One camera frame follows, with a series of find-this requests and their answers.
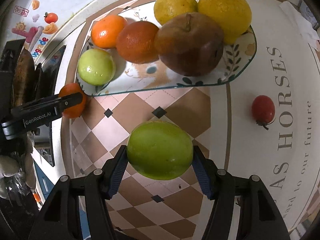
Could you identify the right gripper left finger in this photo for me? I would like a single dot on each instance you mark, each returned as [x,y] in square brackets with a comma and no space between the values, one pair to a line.
[101,185]

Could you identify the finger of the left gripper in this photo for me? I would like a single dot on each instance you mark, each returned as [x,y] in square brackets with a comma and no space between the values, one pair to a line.
[52,102]

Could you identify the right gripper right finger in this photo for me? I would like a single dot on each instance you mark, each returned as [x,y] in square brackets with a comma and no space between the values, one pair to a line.
[219,186]

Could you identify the orange tangerine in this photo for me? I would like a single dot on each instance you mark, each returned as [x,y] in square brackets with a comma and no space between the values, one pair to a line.
[75,111]

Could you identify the green apple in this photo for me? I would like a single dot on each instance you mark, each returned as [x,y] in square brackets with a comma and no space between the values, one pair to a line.
[96,67]
[159,150]

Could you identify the red cherry tomato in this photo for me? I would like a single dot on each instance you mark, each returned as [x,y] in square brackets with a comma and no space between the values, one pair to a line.
[263,111]

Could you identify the dark orange fruit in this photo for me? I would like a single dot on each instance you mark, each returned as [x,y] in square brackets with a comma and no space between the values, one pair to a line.
[135,43]

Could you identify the yellow lemon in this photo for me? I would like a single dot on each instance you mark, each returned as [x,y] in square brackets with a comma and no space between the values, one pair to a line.
[165,10]
[233,16]

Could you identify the black gas stove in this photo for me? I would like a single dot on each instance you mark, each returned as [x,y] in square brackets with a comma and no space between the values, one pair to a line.
[45,90]

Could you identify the black frying pan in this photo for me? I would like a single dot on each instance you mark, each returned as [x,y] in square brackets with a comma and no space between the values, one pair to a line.
[24,79]

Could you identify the green apple in plate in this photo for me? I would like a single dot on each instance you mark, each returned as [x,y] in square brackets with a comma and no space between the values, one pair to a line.
[96,67]

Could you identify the orange in plate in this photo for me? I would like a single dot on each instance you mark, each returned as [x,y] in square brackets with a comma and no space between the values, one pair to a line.
[105,32]

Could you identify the dark red apple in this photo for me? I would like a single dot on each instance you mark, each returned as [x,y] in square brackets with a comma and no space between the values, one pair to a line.
[190,44]

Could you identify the patterned oval fruit plate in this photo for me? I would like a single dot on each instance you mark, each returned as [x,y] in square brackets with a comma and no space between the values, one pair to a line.
[132,77]

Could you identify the yellow lemon in plate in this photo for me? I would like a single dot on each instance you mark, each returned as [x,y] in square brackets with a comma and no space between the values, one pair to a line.
[165,10]

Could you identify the colourful wall sticker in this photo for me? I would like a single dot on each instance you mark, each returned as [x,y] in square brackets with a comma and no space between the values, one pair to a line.
[35,25]

